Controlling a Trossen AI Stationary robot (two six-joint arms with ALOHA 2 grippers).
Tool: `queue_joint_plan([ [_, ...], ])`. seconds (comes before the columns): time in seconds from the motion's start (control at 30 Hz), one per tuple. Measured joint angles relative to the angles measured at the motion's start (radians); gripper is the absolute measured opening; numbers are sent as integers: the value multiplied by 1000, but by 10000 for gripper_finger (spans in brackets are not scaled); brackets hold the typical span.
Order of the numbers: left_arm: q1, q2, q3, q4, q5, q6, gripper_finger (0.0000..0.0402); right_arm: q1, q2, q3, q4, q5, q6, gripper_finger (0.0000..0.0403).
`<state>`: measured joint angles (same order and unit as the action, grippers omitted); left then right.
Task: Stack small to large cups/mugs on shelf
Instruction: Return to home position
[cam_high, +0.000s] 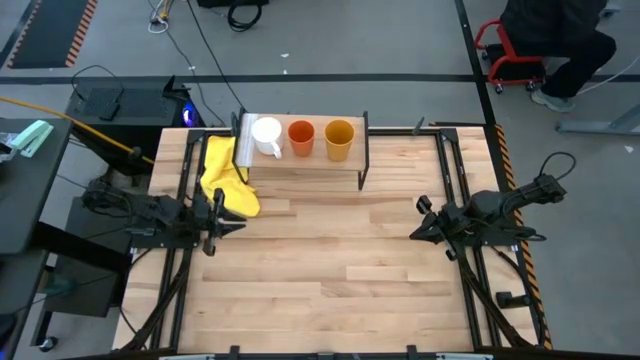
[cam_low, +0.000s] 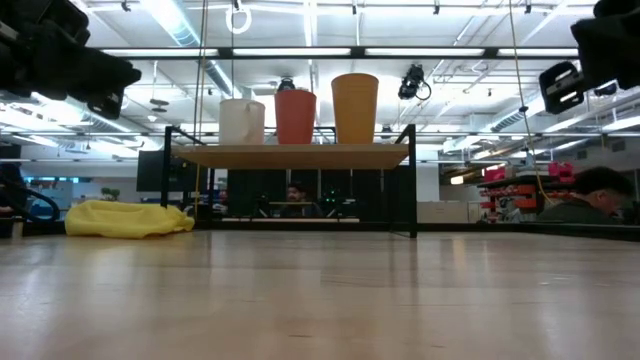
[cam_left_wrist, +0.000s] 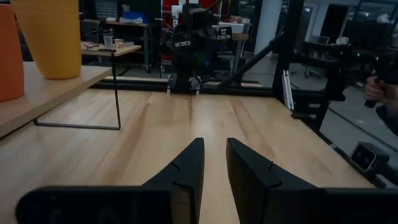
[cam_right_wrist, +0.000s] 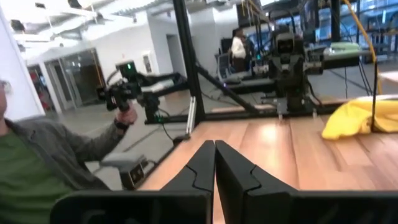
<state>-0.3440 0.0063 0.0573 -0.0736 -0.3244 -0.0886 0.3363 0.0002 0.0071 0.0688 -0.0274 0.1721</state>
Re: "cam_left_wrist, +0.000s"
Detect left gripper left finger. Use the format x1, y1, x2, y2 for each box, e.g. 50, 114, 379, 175
14, 137, 206, 224

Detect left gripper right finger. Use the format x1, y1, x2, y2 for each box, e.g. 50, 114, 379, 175
226, 137, 398, 224

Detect yellow plastic cup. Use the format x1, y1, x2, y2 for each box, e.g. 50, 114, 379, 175
10, 0, 83, 80

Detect orange plastic cup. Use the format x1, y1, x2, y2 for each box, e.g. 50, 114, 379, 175
0, 3, 25, 103

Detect white pillar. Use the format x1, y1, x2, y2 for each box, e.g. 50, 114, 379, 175
254, 0, 282, 56

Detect blue bin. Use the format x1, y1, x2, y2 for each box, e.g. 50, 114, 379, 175
122, 11, 150, 24

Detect wooden background desk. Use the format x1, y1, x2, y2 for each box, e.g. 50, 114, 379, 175
80, 42, 142, 75

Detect white aluminium strips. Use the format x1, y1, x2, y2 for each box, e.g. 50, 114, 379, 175
282, 69, 295, 111

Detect black monitor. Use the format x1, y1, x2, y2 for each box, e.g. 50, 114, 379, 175
320, 3, 349, 45

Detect person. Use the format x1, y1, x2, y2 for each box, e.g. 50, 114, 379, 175
375, 90, 398, 137

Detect person's hand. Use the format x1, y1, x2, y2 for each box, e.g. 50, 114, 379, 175
363, 75, 394, 108

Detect black table-level camera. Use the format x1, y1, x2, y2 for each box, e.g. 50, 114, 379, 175
349, 141, 391, 173

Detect wooden shelf with black frame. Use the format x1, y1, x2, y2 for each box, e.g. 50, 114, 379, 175
0, 60, 123, 139

